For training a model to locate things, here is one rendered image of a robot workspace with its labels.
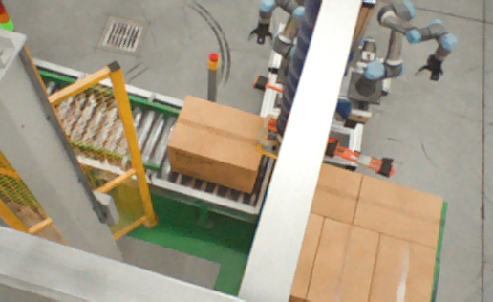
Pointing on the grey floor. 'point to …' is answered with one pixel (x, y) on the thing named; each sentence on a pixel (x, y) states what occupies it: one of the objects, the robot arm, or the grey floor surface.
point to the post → (212, 80)
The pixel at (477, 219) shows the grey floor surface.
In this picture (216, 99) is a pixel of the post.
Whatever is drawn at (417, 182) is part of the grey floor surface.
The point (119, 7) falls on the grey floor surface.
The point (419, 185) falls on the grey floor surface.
